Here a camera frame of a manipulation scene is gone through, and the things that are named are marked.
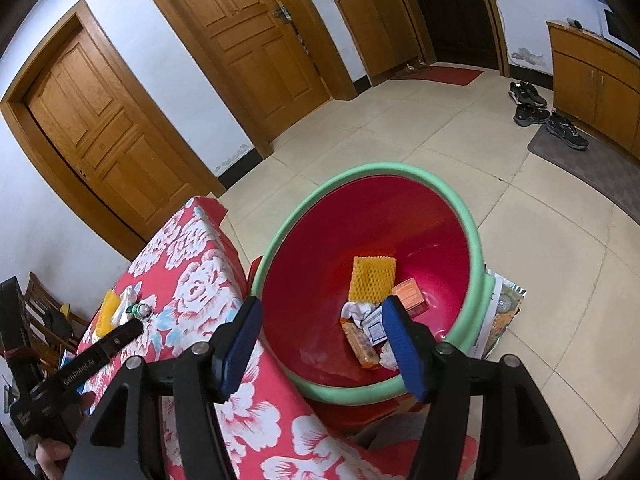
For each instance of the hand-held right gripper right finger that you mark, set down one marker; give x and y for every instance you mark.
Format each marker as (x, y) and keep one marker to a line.
(400, 345)

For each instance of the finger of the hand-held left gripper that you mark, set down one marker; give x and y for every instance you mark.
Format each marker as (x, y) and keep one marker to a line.
(122, 335)

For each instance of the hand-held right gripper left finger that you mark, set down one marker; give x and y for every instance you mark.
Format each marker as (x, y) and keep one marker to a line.
(240, 345)

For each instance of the white medicine box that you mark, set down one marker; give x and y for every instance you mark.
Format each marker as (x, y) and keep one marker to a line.
(374, 330)

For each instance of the orange snack packet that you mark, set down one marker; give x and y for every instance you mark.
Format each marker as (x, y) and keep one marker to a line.
(362, 347)

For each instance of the orange printed box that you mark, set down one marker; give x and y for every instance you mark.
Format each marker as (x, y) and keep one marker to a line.
(407, 292)

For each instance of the yellow foam fruit net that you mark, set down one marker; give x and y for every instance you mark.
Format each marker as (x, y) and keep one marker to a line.
(370, 280)

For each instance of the red bucket with green rim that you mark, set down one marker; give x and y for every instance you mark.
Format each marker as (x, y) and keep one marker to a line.
(320, 270)

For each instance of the person's left hand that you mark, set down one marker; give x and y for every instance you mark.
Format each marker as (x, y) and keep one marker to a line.
(50, 460)

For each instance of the yellow foam piece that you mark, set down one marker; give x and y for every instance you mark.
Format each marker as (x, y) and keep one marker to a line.
(107, 315)

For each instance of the small round bottle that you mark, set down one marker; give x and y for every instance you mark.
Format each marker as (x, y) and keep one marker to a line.
(140, 311)

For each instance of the wooden chair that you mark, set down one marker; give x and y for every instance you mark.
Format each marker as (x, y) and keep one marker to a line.
(45, 310)

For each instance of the red floral tablecloth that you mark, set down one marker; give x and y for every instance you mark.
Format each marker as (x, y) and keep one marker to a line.
(200, 270)

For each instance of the printed paper bag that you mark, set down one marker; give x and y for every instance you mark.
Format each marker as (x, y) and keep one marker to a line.
(502, 310)

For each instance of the wooden panel door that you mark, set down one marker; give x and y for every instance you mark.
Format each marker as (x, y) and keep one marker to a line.
(100, 120)

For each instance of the grey floor mat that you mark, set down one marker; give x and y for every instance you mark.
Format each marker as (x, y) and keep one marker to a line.
(590, 165)

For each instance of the red doormat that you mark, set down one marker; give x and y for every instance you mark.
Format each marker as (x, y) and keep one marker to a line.
(440, 75)

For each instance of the wooden cabinet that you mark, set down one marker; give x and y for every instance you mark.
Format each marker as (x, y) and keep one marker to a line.
(595, 80)

